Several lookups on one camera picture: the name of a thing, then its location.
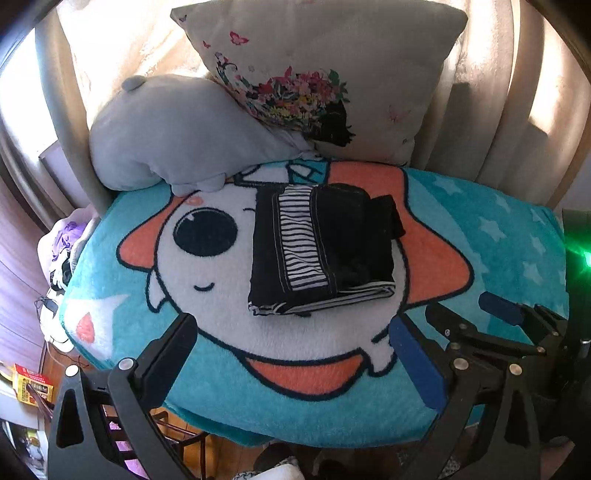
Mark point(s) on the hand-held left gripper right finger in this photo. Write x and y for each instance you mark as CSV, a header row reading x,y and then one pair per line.
x,y
418,369

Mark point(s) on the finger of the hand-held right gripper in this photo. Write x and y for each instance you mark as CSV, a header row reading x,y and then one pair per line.
x,y
455,323
501,305

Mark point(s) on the dark wooden rack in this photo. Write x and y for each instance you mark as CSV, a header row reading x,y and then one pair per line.
x,y
180,438

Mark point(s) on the floral print pillow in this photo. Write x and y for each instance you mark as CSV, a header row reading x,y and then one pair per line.
x,y
360,60

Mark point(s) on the purple and white plush toy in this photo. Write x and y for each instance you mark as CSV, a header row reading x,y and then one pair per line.
x,y
62,235

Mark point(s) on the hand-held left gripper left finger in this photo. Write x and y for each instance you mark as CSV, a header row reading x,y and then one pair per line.
x,y
171,355

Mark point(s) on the dark pants with striped lining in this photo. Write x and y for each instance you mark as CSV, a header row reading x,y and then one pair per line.
x,y
341,240

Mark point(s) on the yellow and red box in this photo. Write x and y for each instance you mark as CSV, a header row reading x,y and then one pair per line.
x,y
30,383

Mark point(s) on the grey plush pillow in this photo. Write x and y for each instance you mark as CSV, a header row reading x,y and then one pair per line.
x,y
175,134

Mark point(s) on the teal printed blanket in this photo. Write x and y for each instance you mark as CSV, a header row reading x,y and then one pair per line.
x,y
485,249

